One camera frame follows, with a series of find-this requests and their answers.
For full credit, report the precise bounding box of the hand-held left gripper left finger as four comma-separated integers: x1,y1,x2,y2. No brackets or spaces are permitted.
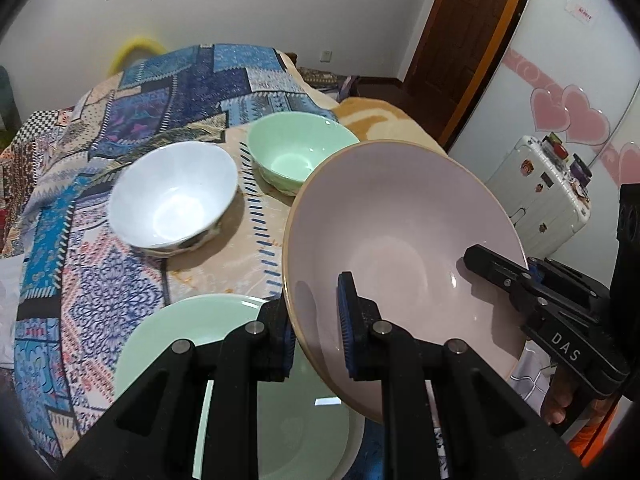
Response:
57,297,296,480

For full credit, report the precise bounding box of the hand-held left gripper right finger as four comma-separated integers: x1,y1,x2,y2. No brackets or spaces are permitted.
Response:
337,271,583,480

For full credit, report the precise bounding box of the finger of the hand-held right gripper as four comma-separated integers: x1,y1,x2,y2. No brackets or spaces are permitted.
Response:
463,244,533,301
529,259,608,311

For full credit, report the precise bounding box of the green plate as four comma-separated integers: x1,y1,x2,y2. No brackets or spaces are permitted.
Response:
114,294,351,480

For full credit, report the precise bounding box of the pink bowl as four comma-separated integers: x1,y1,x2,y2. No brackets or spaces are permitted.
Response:
281,141,530,423

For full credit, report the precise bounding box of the green bowl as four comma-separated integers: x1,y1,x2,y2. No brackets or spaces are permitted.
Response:
246,112,361,196

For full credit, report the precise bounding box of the white bowl with patterned outside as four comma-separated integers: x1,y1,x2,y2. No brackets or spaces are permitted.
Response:
108,141,238,258

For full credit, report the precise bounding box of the person's right forearm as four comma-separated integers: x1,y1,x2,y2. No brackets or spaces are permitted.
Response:
570,400,623,461

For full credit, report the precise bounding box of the person's right hand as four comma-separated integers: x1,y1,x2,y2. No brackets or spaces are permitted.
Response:
541,367,576,426

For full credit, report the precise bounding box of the white grid-patterned cloth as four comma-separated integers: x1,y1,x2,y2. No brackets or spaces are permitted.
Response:
510,345,556,401

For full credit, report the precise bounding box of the white suitcase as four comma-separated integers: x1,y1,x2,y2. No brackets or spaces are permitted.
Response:
485,134,592,261

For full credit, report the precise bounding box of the pile of small trinkets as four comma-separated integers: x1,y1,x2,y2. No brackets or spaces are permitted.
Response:
542,132,593,183

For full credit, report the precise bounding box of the beige orange fleece blanket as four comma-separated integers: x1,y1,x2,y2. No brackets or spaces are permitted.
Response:
332,97,448,156

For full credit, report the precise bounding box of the blue patchwork blanket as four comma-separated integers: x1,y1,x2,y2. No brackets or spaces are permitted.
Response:
0,42,451,480

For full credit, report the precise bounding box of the white sliding wardrobe door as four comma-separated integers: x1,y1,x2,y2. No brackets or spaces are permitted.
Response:
447,0,640,241

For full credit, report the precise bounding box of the wooden door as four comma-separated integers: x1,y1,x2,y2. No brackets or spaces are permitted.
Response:
400,0,541,146

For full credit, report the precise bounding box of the grey plush cushion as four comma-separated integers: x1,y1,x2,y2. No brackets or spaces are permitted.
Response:
0,65,21,131

